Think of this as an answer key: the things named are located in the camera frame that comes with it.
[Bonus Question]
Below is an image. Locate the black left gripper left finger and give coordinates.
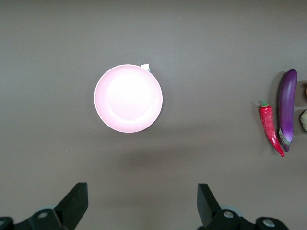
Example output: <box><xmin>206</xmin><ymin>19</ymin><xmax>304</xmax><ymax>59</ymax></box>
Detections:
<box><xmin>0</xmin><ymin>182</ymin><xmax>89</xmax><ymax>230</ymax></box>

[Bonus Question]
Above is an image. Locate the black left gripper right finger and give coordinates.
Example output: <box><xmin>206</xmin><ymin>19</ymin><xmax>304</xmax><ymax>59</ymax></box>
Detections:
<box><xmin>197</xmin><ymin>183</ymin><xmax>287</xmax><ymax>230</ymax></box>

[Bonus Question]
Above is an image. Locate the red chili pepper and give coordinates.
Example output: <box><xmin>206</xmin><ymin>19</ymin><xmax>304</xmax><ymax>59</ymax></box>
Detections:
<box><xmin>259</xmin><ymin>100</ymin><xmax>286</xmax><ymax>158</ymax></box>

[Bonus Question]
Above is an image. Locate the pale round fruit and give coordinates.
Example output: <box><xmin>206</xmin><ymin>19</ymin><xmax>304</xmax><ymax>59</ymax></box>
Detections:
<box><xmin>299</xmin><ymin>109</ymin><xmax>307</xmax><ymax>133</ymax></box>

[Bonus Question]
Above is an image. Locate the long purple eggplant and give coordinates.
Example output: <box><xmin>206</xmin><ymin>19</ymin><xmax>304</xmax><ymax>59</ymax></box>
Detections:
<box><xmin>277</xmin><ymin>69</ymin><xmax>298</xmax><ymax>153</ymax></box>

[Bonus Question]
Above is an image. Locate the pink round plate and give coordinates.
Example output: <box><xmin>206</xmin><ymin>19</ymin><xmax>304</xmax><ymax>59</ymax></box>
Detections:
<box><xmin>94</xmin><ymin>64</ymin><xmax>164</xmax><ymax>134</ymax></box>

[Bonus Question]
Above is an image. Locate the brown table cover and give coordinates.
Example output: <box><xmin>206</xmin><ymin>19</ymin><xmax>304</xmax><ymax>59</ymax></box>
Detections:
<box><xmin>0</xmin><ymin>0</ymin><xmax>307</xmax><ymax>230</ymax></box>

